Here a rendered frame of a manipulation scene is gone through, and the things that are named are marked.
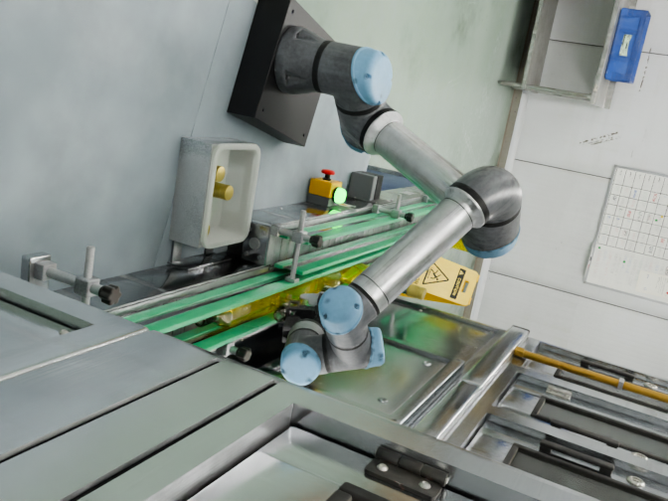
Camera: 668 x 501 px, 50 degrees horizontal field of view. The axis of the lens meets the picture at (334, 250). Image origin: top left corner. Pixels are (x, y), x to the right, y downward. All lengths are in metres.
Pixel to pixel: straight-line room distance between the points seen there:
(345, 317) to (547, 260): 6.43
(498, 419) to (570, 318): 6.00
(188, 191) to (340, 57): 0.43
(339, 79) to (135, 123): 0.45
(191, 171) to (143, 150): 0.12
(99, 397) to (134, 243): 0.89
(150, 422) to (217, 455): 0.06
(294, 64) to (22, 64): 0.62
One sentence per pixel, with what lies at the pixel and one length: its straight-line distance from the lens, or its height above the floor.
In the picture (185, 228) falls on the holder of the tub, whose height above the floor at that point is 0.79.
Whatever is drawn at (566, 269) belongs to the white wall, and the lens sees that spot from 7.54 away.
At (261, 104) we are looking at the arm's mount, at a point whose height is 0.83.
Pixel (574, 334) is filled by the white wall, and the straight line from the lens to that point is 7.67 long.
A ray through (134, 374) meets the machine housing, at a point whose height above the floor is 1.30.
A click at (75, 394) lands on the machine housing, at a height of 1.30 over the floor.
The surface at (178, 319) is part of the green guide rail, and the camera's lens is 1.31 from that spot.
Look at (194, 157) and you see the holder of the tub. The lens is 1.50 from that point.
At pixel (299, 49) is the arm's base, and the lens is 1.61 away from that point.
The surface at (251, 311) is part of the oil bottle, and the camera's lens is 1.55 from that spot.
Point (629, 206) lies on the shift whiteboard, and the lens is 7.39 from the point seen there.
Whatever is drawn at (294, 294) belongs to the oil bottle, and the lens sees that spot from 1.61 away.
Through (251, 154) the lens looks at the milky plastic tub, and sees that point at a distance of 1.61.
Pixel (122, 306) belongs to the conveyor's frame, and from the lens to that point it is 1.30.
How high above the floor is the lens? 1.68
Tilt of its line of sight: 24 degrees down
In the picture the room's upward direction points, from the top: 106 degrees clockwise
